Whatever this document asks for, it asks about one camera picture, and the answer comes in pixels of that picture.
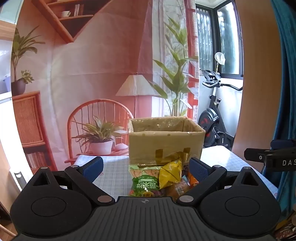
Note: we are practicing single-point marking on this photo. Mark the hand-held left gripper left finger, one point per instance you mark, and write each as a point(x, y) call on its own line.
point(93, 169)

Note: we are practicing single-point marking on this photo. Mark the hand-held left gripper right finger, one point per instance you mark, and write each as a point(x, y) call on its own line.
point(198, 171)

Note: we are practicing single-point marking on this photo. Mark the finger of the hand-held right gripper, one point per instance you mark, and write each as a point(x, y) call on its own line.
point(254, 154)
point(284, 144)

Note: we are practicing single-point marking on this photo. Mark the brown snack packet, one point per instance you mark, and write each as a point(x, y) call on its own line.
point(178, 191)

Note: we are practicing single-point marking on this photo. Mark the yellow snack bag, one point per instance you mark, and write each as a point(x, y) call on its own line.
point(170, 173)

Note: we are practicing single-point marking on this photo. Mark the brown cardboard box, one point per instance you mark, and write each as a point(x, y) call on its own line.
point(161, 143)

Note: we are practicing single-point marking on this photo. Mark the green snack bag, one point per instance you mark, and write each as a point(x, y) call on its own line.
point(143, 183)

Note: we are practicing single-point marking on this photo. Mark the checked tablecloth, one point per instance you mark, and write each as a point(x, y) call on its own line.
point(115, 171)

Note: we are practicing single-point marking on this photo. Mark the blue curtain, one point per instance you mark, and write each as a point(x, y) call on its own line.
point(289, 92)

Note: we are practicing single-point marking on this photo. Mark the black exercise bike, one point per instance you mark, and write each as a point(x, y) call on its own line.
point(208, 118)

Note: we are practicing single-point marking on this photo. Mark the wooden door panel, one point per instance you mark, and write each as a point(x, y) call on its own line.
point(259, 92)

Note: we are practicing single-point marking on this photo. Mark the white cloth pouch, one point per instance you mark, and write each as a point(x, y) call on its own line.
point(220, 58)

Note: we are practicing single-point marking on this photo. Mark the black framed window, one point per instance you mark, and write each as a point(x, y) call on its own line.
point(229, 46)

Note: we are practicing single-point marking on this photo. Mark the printed room wall backdrop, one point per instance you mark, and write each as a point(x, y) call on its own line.
point(69, 69)

